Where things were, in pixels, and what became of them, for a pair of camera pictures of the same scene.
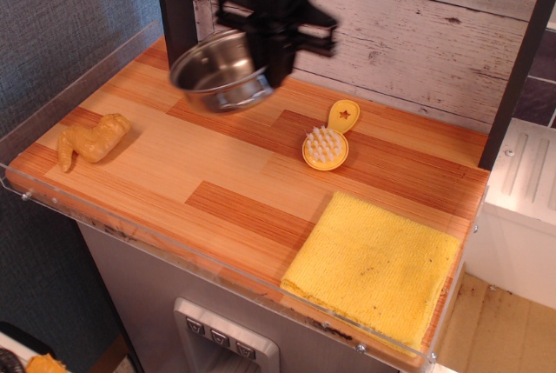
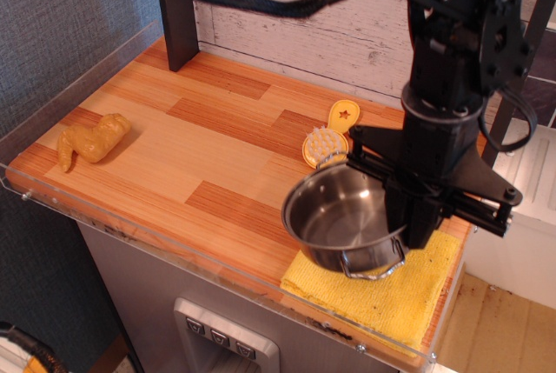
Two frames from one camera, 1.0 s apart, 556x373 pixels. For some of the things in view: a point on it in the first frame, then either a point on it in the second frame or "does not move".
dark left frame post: [179, 22] does not move
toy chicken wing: [94, 143] does not move
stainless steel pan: [218, 73] -> [335, 215]
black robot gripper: [274, 9] -> [433, 158]
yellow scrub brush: [327, 148] does not move
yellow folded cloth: [381, 269] does not move
